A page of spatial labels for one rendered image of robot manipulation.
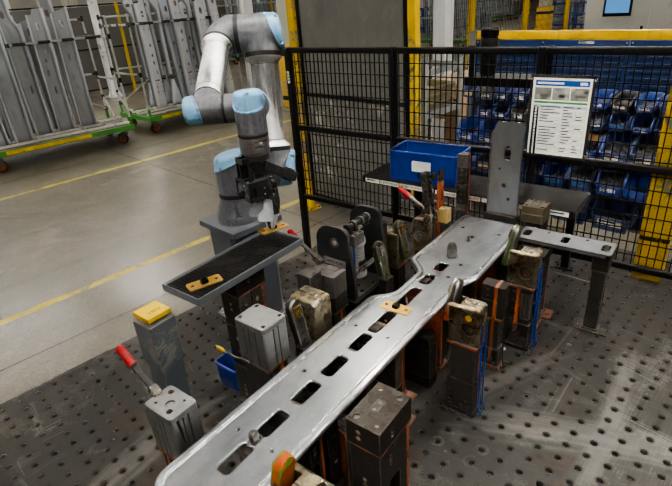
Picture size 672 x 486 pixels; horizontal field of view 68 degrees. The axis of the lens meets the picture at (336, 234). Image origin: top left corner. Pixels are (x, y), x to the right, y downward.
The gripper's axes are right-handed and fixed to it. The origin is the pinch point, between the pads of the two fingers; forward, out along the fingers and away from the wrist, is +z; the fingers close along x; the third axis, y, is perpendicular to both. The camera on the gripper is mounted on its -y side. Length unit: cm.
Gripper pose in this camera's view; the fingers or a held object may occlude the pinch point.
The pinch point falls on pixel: (272, 222)
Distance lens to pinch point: 137.5
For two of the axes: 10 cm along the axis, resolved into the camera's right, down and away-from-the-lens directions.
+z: 0.7, 9.0, 4.3
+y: -7.9, 3.1, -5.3
